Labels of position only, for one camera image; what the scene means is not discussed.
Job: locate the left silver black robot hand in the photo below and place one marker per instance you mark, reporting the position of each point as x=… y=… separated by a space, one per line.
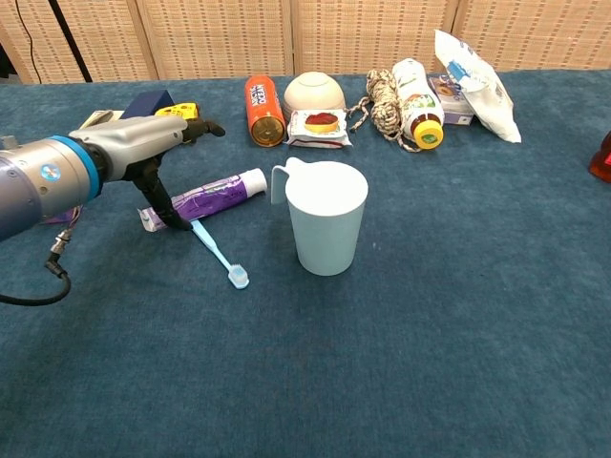
x=138 y=138

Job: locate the purple toothpaste tube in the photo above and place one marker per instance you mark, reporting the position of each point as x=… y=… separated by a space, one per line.
x=215 y=193

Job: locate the light blue toothbrush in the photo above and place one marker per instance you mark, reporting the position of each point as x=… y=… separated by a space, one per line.
x=217 y=253

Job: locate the navy blue box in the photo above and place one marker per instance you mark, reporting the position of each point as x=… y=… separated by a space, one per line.
x=153 y=102

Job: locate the razor in yellow blister pack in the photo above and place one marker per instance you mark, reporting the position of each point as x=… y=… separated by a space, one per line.
x=98 y=117

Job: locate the yellow toy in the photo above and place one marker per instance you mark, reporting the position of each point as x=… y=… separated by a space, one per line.
x=179 y=110

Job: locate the purple cardboard box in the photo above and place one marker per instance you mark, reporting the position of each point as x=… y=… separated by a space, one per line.
x=59 y=218

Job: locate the black tripod stand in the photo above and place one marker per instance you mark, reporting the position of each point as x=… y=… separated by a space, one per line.
x=71 y=43

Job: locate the orange drink can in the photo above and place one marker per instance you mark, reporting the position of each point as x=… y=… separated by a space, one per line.
x=262 y=105

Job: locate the beige upturned bowl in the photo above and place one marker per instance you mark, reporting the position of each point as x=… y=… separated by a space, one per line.
x=312 y=93

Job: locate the white snack packet red cake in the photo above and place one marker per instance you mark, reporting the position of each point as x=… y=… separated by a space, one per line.
x=320 y=126

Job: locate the bamboo folding screen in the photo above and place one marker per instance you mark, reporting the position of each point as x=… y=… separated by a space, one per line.
x=334 y=33

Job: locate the teal table cloth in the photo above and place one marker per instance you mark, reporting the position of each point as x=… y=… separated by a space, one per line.
x=305 y=358

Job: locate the tea bottle yellow cap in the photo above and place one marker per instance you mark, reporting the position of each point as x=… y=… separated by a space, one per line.
x=417 y=102

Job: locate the small purple white carton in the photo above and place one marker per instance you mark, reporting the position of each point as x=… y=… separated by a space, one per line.
x=451 y=107

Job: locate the white plastic bag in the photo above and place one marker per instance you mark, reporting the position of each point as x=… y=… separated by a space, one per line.
x=487 y=95

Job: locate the honey bottle yellow cap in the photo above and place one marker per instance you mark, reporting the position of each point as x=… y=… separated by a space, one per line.
x=602 y=164

